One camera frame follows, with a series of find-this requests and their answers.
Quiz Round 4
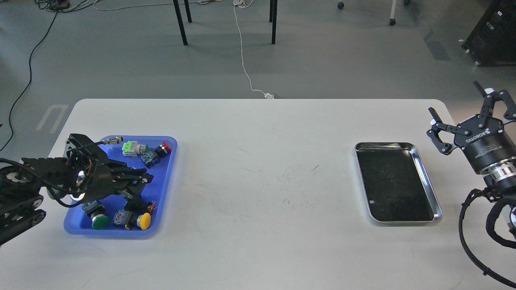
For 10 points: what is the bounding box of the red push button switch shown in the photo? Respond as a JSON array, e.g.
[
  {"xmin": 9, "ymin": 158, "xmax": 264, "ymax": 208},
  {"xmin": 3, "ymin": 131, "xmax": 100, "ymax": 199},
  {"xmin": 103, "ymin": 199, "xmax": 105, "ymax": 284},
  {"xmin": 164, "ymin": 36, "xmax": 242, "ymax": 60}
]
[{"xmin": 139, "ymin": 141, "xmax": 172, "ymax": 168}]

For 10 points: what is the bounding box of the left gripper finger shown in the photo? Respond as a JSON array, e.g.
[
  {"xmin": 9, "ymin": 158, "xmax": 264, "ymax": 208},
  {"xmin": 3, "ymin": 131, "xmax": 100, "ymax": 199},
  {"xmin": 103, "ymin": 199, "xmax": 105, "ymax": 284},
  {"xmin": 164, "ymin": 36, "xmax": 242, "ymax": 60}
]
[
  {"xmin": 109, "ymin": 166, "xmax": 154, "ymax": 186},
  {"xmin": 117, "ymin": 183, "xmax": 144, "ymax": 205}
]

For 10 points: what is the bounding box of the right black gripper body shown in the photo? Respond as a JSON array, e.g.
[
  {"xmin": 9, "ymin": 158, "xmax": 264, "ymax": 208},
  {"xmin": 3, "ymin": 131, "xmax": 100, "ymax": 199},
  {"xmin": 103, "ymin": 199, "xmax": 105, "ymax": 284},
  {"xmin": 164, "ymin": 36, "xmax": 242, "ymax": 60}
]
[{"xmin": 454, "ymin": 116, "xmax": 516, "ymax": 174}]

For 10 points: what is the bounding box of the white floor cable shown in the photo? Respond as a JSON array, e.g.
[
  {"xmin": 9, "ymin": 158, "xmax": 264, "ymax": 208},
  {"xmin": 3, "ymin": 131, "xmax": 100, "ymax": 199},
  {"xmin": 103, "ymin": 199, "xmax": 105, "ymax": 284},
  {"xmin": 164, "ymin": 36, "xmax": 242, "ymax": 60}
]
[{"xmin": 233, "ymin": 0, "xmax": 275, "ymax": 99}]

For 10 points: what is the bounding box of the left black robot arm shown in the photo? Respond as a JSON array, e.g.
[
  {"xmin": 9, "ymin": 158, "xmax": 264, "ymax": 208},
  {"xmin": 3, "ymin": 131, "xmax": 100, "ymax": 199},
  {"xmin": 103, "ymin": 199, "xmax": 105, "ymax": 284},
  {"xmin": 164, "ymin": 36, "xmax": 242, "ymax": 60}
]
[{"xmin": 0, "ymin": 133, "xmax": 156, "ymax": 244}]

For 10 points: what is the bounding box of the black push button switch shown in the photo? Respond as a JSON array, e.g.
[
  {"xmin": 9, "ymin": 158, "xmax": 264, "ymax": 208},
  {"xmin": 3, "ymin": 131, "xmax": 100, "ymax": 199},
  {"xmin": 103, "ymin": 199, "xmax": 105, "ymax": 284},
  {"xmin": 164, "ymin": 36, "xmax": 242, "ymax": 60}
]
[{"xmin": 124, "ymin": 198, "xmax": 156, "ymax": 213}]

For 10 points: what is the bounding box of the black table leg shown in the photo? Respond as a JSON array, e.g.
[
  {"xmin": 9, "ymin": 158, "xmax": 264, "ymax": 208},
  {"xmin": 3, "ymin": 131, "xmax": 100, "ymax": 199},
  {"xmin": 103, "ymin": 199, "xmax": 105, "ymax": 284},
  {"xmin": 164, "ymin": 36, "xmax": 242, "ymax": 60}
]
[
  {"xmin": 173, "ymin": 0, "xmax": 192, "ymax": 46},
  {"xmin": 269, "ymin": 0, "xmax": 278, "ymax": 45}
]

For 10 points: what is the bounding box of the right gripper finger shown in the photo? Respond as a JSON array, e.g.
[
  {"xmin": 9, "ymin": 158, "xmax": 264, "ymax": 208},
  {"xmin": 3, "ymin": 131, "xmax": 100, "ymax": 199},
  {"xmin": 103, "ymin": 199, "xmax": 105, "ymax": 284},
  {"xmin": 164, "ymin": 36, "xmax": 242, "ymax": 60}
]
[
  {"xmin": 427, "ymin": 107, "xmax": 472, "ymax": 155},
  {"xmin": 472, "ymin": 81, "xmax": 516, "ymax": 123}
]

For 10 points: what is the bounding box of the silver metal tray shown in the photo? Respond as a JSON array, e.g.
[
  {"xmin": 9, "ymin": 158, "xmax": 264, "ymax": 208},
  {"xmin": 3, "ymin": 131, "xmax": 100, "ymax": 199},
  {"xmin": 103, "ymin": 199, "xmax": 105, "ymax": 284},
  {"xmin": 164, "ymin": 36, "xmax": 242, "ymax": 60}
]
[{"xmin": 354, "ymin": 143, "xmax": 443, "ymax": 226}]

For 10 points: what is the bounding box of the black equipment cart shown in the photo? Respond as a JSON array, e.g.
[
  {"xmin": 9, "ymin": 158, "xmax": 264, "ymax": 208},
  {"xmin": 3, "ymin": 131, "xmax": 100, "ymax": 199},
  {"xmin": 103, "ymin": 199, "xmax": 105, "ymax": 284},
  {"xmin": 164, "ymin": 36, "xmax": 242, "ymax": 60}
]
[{"xmin": 461, "ymin": 0, "xmax": 516, "ymax": 66}]

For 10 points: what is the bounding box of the green mushroom push button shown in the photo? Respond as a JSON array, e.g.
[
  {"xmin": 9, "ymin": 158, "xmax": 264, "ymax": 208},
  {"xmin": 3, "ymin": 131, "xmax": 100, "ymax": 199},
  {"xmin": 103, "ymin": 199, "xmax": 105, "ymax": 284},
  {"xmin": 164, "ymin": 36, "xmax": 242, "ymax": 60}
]
[{"xmin": 81, "ymin": 201, "xmax": 110, "ymax": 230}]

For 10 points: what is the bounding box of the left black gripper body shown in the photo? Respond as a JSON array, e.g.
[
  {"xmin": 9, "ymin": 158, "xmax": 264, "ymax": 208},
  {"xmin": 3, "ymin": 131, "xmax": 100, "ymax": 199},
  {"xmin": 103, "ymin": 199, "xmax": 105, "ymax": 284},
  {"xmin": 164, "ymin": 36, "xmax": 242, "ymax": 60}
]
[{"xmin": 83, "ymin": 163, "xmax": 121, "ymax": 202}]

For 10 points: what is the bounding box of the black table leg right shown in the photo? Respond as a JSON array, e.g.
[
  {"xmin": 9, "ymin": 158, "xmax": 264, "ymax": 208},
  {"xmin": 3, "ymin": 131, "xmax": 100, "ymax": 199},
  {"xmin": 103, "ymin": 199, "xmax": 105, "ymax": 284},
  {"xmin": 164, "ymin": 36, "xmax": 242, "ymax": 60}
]
[{"xmin": 269, "ymin": 0, "xmax": 278, "ymax": 45}]

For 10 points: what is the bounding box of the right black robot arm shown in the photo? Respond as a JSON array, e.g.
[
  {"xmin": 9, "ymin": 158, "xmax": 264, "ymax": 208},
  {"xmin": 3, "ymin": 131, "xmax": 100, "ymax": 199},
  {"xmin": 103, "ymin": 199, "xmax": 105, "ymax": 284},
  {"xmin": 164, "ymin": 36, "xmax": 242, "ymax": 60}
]
[{"xmin": 427, "ymin": 81, "xmax": 516, "ymax": 288}]

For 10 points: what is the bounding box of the white chair leg caster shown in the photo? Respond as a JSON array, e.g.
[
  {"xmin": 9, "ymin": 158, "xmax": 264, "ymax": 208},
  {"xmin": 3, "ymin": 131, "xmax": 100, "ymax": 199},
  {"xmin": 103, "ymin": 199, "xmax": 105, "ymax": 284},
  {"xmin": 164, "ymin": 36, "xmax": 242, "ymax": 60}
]
[{"xmin": 389, "ymin": 0, "xmax": 412, "ymax": 26}]

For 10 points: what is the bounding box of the black floor cable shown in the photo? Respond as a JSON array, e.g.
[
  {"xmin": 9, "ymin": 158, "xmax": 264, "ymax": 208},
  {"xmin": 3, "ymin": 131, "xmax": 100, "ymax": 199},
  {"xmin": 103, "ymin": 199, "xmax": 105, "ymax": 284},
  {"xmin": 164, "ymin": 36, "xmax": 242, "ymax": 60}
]
[{"xmin": 0, "ymin": 0, "xmax": 95, "ymax": 153}]

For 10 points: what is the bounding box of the green white push button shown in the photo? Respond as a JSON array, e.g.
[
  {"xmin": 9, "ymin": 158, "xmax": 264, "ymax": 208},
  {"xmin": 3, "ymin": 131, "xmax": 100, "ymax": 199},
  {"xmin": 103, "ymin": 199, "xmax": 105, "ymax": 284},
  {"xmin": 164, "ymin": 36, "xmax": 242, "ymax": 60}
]
[{"xmin": 122, "ymin": 140, "xmax": 149, "ymax": 157}]

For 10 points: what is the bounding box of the blue plastic tray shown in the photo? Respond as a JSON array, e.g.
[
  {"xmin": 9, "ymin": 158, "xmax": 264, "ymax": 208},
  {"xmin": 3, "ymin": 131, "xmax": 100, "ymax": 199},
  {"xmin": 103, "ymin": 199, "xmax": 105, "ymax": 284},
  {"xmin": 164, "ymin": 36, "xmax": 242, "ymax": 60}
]
[{"xmin": 63, "ymin": 135, "xmax": 177, "ymax": 238}]

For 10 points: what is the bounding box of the yellow push button switch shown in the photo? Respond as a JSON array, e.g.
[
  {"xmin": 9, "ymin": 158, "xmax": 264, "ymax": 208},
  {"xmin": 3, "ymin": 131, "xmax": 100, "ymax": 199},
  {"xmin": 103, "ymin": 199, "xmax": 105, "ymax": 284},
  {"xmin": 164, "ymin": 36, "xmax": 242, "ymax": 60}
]
[{"xmin": 111, "ymin": 210, "xmax": 151, "ymax": 230}]

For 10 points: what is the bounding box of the black table leg left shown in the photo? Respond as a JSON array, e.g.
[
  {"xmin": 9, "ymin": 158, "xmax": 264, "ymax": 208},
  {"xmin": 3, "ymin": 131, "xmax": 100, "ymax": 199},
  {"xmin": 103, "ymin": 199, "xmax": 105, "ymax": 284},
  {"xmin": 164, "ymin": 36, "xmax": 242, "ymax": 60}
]
[{"xmin": 173, "ymin": 0, "xmax": 192, "ymax": 46}]

